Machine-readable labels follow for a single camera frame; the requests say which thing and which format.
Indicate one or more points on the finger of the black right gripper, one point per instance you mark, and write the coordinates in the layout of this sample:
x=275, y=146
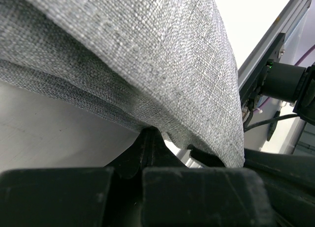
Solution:
x=272, y=190

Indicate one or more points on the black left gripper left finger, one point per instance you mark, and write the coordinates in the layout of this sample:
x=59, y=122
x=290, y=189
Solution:
x=109, y=196

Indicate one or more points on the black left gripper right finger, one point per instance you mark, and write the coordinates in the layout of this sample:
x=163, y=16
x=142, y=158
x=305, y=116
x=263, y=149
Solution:
x=199, y=197

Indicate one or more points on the grey cloth napkin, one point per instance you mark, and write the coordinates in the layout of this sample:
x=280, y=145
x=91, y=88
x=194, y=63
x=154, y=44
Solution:
x=138, y=63

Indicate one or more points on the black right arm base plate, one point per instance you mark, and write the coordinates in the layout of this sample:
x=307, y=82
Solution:
x=258, y=73

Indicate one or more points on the aluminium rail frame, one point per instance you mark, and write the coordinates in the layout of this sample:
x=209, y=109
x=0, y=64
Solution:
x=270, y=40

